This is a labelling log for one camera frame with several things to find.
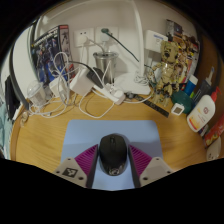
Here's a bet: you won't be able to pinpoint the steel cup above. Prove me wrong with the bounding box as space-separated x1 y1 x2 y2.
93 50 119 84

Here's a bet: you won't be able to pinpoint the teal round container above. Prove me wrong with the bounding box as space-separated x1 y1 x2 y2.
171 90 196 114

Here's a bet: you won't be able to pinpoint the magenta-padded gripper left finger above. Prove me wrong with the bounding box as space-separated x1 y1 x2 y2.
52 143 100 189

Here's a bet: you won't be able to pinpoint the white cable tangle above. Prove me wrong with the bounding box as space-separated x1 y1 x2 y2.
28 36 114 119

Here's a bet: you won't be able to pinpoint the dark pump bottle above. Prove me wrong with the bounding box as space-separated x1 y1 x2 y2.
193 66 216 104

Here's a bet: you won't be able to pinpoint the small white charger block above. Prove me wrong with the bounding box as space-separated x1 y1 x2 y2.
49 78 68 98

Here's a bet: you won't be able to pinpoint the black computer mouse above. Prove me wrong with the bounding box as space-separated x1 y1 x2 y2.
98 133 129 177

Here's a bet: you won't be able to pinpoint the white power strip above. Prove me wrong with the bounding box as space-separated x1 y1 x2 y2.
91 81 127 106

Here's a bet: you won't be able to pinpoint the blue robot model kit box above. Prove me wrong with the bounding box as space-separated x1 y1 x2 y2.
30 24 73 86

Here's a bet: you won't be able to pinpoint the black backpack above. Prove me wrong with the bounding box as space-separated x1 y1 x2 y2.
3 75 21 121

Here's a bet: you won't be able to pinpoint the small white cube clock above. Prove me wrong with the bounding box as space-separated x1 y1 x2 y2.
170 103 185 117

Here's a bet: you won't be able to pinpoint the blue mouse pad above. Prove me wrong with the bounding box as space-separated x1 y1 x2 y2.
59 119 164 191

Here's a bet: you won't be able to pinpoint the white lotion bottle red cap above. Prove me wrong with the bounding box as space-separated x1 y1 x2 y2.
186 87 221 133

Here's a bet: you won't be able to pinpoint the white wall box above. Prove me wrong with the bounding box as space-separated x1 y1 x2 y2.
143 29 169 54

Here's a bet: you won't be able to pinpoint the dark green plug cable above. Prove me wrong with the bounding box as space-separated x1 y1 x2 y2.
100 28 140 63

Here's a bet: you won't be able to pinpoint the black ruler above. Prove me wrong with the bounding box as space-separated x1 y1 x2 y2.
126 92 170 118

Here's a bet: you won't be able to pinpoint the white wall socket plates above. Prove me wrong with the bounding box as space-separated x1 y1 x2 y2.
73 26 119 48

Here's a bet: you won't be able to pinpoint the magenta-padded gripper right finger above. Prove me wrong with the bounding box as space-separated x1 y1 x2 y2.
127 144 175 189

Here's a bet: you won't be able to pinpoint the large white power adapter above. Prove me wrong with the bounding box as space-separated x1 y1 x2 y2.
69 68 94 98

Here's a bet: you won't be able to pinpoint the clear plastic lidded cup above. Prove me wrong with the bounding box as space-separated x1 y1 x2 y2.
26 79 46 108

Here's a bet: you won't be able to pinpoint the teal bedding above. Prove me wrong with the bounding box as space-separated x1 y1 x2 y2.
0 99 13 158

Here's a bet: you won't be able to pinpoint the blue white bottle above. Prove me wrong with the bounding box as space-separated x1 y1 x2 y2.
183 74 199 98

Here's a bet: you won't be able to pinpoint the black power adapter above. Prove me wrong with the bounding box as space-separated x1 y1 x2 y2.
87 67 105 89

